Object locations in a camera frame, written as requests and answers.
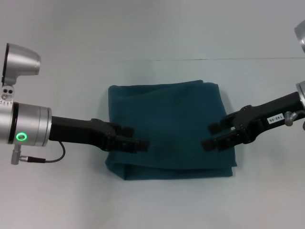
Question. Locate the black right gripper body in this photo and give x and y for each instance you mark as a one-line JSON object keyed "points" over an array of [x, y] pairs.
{"points": [[269, 119]]}

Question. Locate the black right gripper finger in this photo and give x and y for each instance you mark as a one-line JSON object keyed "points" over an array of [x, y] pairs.
{"points": [[209, 145], [215, 127]]}

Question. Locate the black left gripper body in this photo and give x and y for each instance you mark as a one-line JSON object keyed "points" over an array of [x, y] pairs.
{"points": [[78, 132]]}

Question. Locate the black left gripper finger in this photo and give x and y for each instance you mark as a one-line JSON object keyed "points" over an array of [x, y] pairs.
{"points": [[125, 131], [143, 146]]}

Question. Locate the blue teal shirt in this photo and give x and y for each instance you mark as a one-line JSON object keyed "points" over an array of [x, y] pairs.
{"points": [[171, 107]]}

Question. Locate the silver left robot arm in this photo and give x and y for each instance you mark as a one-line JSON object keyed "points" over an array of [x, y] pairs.
{"points": [[26, 124]]}

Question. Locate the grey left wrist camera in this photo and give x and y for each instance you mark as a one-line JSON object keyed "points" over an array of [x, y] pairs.
{"points": [[19, 64]]}

